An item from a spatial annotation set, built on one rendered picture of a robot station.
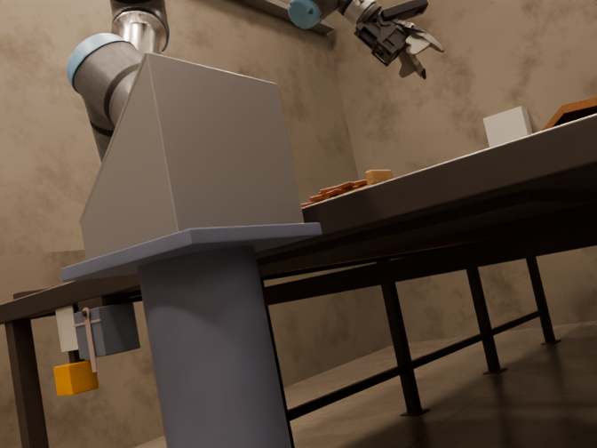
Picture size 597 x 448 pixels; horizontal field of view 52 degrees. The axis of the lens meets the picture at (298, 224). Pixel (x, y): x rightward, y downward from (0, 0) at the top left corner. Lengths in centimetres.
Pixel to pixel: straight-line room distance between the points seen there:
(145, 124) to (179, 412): 38
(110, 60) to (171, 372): 48
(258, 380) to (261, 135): 37
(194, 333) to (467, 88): 596
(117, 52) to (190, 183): 28
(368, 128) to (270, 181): 615
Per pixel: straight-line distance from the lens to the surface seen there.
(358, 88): 722
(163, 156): 81
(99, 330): 161
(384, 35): 151
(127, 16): 140
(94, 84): 101
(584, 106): 138
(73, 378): 179
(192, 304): 83
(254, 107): 97
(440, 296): 670
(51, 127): 436
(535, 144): 85
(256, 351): 85
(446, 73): 676
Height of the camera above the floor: 77
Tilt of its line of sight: 6 degrees up
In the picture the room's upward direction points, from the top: 11 degrees counter-clockwise
